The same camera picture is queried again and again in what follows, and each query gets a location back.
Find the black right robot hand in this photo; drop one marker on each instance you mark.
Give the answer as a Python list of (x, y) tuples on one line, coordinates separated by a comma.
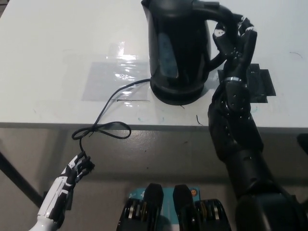
[(237, 62)]

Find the clear plastic sheet taped down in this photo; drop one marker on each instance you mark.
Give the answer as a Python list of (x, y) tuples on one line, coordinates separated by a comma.
[(108, 79)]

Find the black electric kettle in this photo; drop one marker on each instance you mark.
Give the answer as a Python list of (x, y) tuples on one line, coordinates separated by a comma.
[(183, 48)]

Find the round black kettle base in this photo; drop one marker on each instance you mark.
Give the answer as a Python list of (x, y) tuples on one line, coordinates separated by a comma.
[(178, 99)]

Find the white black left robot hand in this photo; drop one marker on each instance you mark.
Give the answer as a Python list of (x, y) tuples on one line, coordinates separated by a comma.
[(62, 190)]

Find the black tape patch on desk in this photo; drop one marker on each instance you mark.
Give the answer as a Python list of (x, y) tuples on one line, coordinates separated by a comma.
[(261, 84)]

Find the black object beside desk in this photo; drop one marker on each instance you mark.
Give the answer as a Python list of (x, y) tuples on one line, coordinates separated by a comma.
[(303, 144)]

